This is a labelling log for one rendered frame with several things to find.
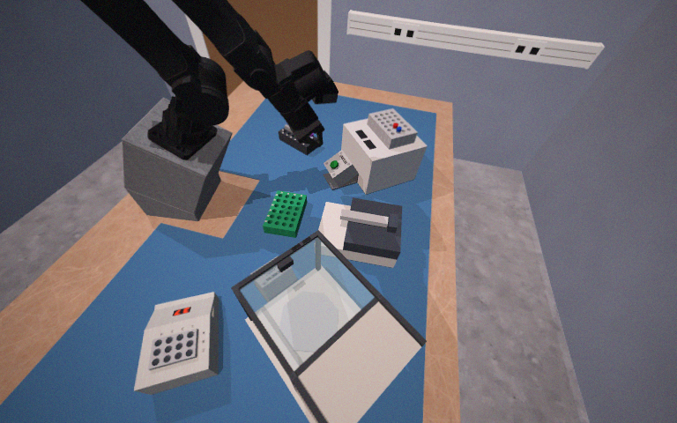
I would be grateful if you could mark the blue bench mat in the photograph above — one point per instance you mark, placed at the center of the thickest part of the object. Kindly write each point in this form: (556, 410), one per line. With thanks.
(89, 375)

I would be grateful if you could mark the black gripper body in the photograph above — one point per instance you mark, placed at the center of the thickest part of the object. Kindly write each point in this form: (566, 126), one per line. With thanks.
(298, 128)

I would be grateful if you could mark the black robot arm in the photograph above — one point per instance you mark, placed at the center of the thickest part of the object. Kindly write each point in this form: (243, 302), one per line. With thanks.
(203, 98)

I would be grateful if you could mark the green tube rack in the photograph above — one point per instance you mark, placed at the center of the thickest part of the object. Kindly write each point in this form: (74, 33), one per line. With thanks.
(285, 214)

